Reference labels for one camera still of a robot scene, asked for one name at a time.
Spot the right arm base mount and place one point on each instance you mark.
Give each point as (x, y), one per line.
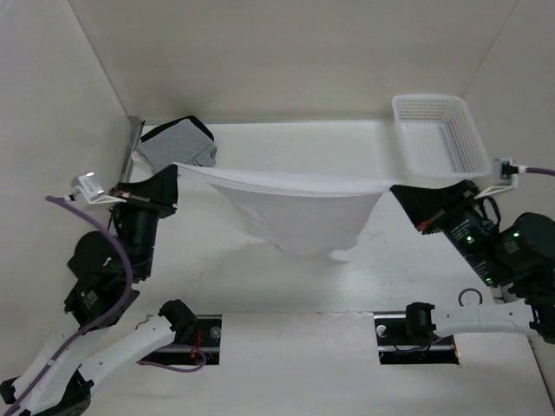
(396, 347)

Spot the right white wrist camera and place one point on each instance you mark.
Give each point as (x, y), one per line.
(505, 177)

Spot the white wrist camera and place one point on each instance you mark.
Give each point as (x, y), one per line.
(88, 187)
(505, 177)

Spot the left aluminium table rail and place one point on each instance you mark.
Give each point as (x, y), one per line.
(136, 127)

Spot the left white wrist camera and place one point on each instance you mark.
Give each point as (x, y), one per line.
(88, 187)

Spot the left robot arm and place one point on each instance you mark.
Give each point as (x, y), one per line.
(107, 263)

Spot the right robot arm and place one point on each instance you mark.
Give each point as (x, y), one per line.
(515, 263)

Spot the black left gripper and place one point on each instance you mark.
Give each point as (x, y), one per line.
(159, 192)

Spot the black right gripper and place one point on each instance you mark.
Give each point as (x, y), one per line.
(424, 205)

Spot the white plastic basket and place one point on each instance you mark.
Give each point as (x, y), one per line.
(438, 137)

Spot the folded grey tank top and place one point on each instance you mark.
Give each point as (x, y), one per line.
(182, 143)

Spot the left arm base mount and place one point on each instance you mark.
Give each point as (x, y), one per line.
(206, 337)

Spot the white tank top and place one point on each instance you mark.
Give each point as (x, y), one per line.
(302, 214)

